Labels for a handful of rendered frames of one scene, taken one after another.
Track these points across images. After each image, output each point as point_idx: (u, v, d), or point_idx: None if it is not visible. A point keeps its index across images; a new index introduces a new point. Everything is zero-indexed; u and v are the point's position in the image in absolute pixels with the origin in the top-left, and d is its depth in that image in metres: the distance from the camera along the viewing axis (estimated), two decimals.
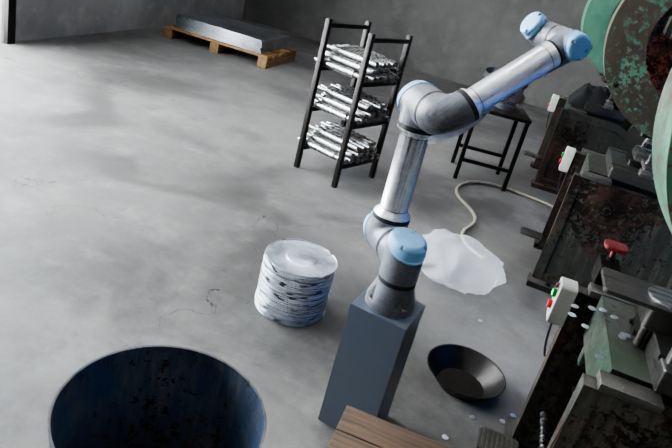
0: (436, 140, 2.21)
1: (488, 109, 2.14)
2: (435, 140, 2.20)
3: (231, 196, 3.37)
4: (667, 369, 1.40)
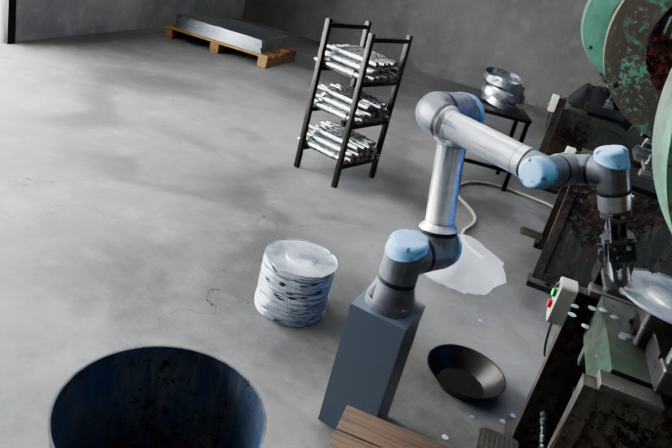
0: None
1: None
2: None
3: (231, 196, 3.37)
4: (667, 369, 1.40)
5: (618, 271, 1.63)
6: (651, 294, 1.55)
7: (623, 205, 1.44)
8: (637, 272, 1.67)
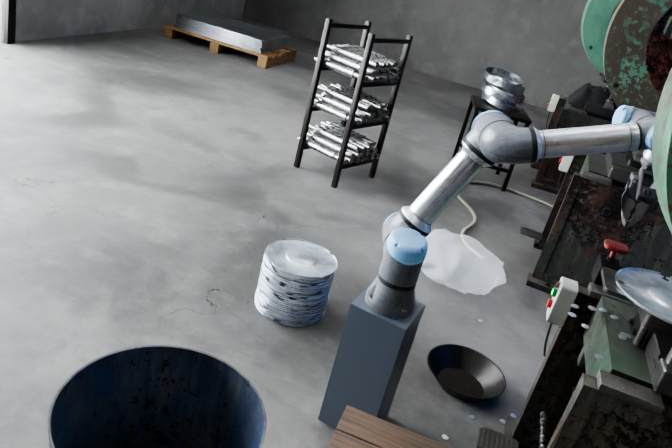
0: (624, 286, 1.57)
1: None
2: (625, 287, 1.57)
3: (231, 196, 3.37)
4: (667, 369, 1.40)
5: None
6: None
7: None
8: None
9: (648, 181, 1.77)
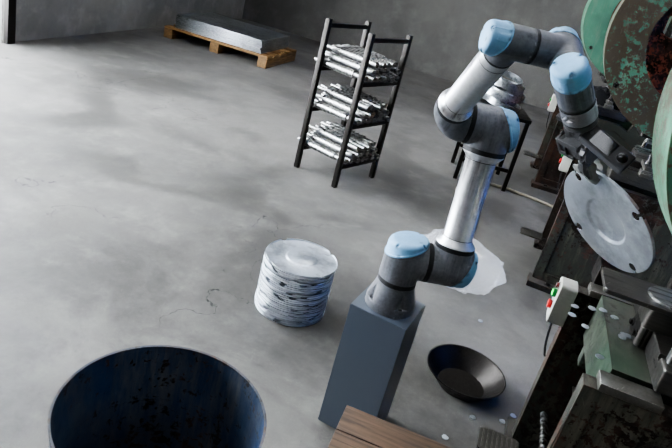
0: (637, 222, 1.40)
1: (572, 180, 1.56)
2: (638, 224, 1.40)
3: (231, 196, 3.37)
4: (667, 369, 1.40)
5: (598, 251, 1.63)
6: (592, 220, 1.58)
7: None
8: (619, 264, 1.56)
9: (604, 144, 1.33)
